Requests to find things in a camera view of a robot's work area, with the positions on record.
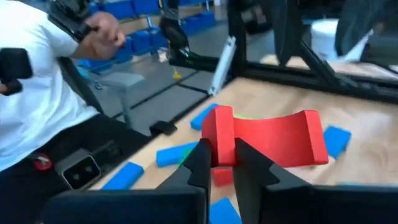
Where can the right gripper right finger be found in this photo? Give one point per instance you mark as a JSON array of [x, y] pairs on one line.
[[248, 180]]

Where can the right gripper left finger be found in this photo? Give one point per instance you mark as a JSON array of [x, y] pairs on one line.
[[200, 168]]

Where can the red arch block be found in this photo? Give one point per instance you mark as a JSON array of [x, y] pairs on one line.
[[222, 177], [273, 140]]

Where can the blue rectangular block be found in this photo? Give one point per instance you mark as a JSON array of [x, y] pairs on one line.
[[174, 154], [199, 121]]

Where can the light green arch block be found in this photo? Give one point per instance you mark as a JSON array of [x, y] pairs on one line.
[[245, 117]]

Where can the blue arch block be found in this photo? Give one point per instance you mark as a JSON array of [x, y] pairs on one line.
[[337, 141]]

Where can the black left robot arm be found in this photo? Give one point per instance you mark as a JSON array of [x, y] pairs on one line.
[[357, 25]]

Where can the black table clamp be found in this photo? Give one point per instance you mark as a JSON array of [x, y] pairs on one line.
[[163, 127]]

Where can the large blue flat block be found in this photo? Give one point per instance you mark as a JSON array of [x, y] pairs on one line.
[[124, 177]]

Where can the grey stool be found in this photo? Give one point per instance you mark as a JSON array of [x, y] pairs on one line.
[[119, 81]]

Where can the blue stacked crates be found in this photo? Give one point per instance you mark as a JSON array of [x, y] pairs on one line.
[[140, 40]]

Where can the red round button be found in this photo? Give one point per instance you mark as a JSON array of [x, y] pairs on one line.
[[42, 161]]

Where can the white bucket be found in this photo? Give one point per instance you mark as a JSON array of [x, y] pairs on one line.
[[323, 37]]

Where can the person's hand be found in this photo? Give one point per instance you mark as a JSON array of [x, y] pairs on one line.
[[102, 34]]

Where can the person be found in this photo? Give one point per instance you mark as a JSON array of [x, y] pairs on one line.
[[37, 93]]

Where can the silver aluminium bracket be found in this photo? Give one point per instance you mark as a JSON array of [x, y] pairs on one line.
[[222, 65]]

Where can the table-level camera box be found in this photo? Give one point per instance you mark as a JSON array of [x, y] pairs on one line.
[[81, 171]]

